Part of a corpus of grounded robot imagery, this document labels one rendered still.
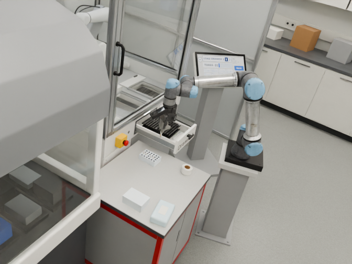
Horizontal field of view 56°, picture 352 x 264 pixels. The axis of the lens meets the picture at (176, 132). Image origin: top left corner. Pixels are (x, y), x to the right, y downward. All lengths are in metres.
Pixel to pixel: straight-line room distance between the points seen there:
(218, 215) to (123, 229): 0.98
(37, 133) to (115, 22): 0.78
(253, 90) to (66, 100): 1.14
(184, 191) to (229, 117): 2.08
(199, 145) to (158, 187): 1.47
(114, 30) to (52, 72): 0.64
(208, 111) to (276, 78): 2.01
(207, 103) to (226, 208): 1.04
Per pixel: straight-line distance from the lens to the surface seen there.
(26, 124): 1.12
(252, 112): 2.07
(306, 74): 4.89
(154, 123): 2.33
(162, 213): 1.81
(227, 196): 2.57
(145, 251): 1.97
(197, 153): 3.48
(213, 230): 2.83
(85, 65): 1.29
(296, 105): 5.04
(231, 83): 2.11
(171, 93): 1.94
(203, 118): 3.23
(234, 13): 3.69
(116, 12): 1.72
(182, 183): 2.09
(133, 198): 1.85
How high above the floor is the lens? 2.11
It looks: 32 degrees down
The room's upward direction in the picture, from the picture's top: 12 degrees clockwise
